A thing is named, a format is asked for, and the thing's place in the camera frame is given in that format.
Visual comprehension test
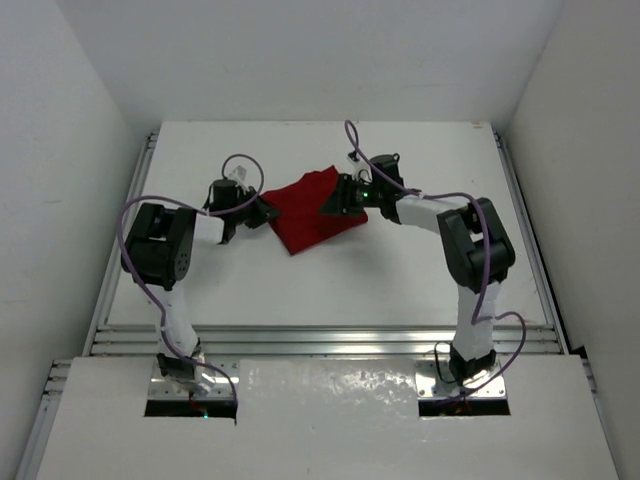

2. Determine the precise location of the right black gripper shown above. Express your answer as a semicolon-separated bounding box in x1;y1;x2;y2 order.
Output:
322;175;387;219

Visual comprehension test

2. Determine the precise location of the red t shirt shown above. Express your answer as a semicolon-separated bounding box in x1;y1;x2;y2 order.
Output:
261;166;368;255

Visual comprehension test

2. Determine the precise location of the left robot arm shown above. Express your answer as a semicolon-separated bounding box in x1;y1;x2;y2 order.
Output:
121;178;281;385

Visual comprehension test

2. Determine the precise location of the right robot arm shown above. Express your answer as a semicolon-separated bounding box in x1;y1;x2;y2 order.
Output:
319;151;515;386

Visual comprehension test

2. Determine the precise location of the white foam cover panel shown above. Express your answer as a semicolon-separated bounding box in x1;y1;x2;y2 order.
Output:
38;356;616;479

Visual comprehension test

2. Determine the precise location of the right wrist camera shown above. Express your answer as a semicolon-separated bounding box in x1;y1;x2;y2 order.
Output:
347;151;369;180

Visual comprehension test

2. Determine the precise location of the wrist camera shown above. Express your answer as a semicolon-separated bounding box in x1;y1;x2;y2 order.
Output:
227;165;247;183
347;151;369;180

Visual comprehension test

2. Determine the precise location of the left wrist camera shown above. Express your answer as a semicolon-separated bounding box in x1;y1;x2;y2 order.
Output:
227;165;247;183

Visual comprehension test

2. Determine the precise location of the aluminium frame rail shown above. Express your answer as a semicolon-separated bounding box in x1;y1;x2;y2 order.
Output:
82;129;596;357

